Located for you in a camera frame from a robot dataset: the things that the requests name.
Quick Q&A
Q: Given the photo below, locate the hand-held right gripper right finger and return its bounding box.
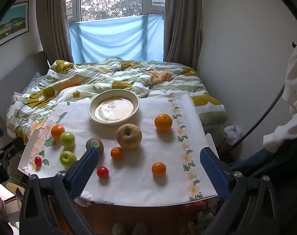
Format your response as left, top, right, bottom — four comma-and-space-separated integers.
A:
200, 147, 280, 235

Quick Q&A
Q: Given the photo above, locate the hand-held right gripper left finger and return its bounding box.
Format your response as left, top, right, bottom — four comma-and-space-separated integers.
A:
19, 147, 101, 235

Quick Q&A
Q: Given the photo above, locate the green apple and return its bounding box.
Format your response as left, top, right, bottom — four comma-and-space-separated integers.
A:
59, 150, 77, 169
59, 131, 76, 148

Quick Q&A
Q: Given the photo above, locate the kiwi with green sticker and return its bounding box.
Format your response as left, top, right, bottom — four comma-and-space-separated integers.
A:
86, 137, 105, 155

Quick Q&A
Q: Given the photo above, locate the medium orange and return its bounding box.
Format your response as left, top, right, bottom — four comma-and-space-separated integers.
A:
51, 124, 65, 140

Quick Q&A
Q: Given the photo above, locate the brownish yellow apple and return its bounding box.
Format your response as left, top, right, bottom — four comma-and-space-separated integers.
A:
116, 124, 142, 150

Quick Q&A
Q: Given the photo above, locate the cream ceramic bowl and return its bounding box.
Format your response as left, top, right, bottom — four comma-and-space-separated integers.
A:
88, 89, 140, 126

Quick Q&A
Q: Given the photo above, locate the cardboard box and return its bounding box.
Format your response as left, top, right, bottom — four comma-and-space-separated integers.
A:
0, 183, 24, 226

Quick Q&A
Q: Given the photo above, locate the small mandarin orange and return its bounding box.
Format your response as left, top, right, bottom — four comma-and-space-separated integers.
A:
110, 146, 124, 160

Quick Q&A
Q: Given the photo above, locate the white plastic bag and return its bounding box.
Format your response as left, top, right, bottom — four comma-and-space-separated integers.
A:
223, 125, 243, 146

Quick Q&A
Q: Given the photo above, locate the white floral tablecloth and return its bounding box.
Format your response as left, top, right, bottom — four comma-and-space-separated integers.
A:
22, 91, 219, 205

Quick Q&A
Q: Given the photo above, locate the grey patterned pillow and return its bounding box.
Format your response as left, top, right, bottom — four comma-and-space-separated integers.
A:
22, 70, 45, 93

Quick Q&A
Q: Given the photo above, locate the large orange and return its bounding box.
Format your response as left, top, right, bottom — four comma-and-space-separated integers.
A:
154, 114, 173, 132

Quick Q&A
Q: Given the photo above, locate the grey headboard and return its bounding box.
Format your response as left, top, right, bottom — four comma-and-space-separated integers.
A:
0, 51, 51, 96

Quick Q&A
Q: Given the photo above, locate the black curved tube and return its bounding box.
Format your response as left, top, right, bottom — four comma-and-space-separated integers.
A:
233, 83, 286, 163

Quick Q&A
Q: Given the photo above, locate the green yellow floral blanket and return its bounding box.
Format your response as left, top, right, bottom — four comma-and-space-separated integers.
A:
6, 56, 228, 137

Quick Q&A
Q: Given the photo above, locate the peach cloth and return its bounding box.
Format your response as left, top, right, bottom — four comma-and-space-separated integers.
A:
150, 70, 174, 85

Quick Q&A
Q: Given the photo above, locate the white garment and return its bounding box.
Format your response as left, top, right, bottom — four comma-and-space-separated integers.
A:
262, 43, 297, 153

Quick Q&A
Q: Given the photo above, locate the grey curtain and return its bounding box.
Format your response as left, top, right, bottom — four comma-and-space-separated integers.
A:
163, 0, 203, 70
36, 0, 74, 65

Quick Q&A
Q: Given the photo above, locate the light blue window cloth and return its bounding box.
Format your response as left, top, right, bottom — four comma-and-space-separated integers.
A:
69, 13, 165, 64

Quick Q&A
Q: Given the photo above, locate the window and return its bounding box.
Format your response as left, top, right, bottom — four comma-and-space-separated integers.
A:
65, 0, 167, 22

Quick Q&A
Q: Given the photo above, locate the framed wall picture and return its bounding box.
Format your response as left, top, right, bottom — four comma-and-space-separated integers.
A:
0, 1, 29, 52

